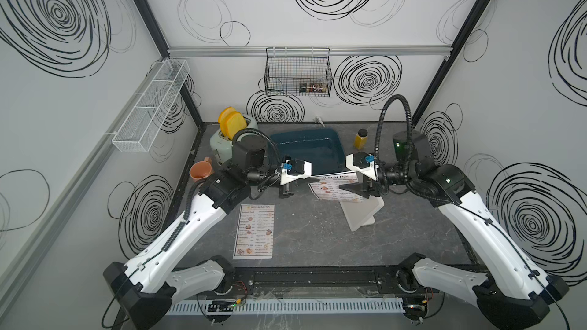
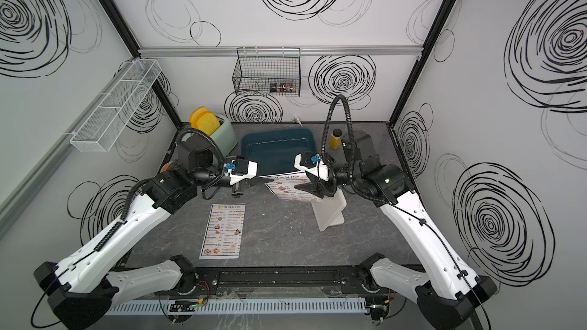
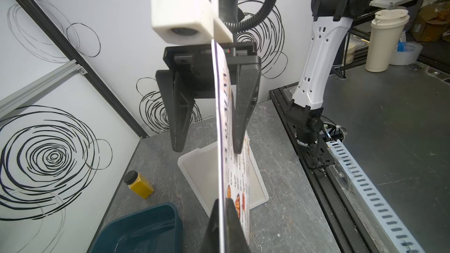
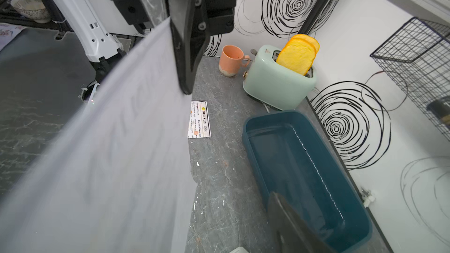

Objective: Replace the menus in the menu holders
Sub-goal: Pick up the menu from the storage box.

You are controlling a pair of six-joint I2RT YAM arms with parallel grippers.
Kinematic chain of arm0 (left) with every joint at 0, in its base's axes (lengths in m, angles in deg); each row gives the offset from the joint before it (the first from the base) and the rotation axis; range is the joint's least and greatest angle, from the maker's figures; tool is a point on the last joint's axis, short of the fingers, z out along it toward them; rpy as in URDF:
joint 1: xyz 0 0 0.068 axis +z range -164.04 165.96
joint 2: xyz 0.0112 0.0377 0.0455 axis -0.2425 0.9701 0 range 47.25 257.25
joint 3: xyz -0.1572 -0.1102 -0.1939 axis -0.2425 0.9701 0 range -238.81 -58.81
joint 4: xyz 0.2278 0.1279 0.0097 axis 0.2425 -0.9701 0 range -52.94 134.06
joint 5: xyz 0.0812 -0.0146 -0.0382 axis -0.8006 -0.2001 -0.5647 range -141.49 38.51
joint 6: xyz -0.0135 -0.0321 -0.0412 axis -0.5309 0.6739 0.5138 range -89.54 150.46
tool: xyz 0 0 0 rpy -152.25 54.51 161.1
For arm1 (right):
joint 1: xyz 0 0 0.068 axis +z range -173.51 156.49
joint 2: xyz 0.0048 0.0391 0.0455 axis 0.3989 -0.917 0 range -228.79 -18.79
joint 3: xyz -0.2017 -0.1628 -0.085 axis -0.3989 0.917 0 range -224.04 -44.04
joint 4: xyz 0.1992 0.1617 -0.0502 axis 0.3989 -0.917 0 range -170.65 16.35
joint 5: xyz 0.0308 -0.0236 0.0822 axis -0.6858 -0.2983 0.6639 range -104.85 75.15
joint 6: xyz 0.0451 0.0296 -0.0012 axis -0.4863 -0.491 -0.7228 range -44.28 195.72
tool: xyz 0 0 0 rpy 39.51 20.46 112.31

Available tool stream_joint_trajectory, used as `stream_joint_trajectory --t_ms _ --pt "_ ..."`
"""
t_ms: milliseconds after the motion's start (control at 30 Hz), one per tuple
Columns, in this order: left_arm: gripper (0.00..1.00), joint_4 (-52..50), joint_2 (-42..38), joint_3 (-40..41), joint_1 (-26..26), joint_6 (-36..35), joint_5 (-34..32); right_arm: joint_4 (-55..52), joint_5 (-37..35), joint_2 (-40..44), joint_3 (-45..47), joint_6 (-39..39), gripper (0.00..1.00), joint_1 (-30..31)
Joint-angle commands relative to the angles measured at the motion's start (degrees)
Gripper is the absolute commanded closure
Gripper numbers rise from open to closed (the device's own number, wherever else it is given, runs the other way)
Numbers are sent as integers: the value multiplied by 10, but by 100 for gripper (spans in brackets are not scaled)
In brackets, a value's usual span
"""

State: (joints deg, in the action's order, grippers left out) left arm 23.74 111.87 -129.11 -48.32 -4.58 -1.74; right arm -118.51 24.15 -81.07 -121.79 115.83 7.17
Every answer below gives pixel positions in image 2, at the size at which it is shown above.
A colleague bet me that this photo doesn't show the old menu sheet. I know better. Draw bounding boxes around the old menu sheet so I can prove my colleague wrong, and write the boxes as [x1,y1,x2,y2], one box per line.
[266,172,323,203]

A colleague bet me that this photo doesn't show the new menu sheet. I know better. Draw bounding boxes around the new menu sheet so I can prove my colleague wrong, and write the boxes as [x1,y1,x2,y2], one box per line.
[200,204,246,260]

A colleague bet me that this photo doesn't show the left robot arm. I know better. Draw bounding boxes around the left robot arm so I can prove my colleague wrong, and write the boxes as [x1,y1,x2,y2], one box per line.
[34,128,264,329]

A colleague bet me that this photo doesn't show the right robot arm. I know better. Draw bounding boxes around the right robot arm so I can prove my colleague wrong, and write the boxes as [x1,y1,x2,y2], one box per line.
[294,95,498,329]

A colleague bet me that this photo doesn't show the teal plastic bin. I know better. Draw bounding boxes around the teal plastic bin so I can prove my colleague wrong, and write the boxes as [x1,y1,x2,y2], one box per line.
[241,128,317,177]

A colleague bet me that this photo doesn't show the mint green toaster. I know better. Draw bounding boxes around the mint green toaster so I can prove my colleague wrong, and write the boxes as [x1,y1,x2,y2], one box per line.
[210,115,238,157]

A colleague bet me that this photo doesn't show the yellow bottle black cap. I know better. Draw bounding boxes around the yellow bottle black cap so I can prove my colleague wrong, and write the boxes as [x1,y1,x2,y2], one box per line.
[330,128,342,151]

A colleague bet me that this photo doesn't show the yellow toast slice front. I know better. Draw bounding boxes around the yellow toast slice front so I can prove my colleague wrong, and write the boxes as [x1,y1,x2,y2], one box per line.
[195,112,221,136]

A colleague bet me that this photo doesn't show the yellow toast slice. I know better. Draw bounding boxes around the yellow toast slice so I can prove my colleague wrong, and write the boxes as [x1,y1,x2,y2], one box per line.
[190,106,209,128]
[195,112,221,136]

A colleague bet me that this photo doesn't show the yellow toast slice back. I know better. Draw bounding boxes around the yellow toast slice back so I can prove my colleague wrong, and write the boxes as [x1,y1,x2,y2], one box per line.
[190,106,209,128]

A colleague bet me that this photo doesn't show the orange mug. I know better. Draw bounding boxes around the orange mug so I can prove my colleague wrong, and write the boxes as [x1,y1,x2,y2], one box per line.
[160,161,172,173]

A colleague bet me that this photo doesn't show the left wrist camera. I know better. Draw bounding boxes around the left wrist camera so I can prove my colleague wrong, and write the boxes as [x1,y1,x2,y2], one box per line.
[224,157,258,179]

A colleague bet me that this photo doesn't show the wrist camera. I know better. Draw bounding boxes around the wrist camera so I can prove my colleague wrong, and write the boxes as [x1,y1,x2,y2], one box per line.
[224,157,258,179]
[293,151,330,181]

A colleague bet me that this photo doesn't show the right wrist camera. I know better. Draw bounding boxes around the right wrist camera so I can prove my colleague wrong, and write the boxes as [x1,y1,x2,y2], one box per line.
[293,151,330,181]

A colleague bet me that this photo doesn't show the white wall plug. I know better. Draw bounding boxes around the white wall plug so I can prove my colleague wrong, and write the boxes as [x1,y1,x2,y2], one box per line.
[293,116,304,128]

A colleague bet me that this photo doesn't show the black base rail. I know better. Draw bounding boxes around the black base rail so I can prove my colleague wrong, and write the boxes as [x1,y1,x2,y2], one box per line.
[114,264,427,296]

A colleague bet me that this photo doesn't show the black wire wall basket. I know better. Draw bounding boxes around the black wire wall basket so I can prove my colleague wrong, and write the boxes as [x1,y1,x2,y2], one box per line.
[232,47,302,97]

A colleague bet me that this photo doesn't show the white slotted cable duct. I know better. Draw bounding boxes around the white slotted cable duct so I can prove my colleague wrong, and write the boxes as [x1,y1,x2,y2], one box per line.
[107,298,368,316]

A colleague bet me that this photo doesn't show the white wire wall shelf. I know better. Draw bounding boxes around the white wire wall shelf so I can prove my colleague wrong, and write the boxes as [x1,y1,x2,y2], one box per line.
[70,59,161,152]

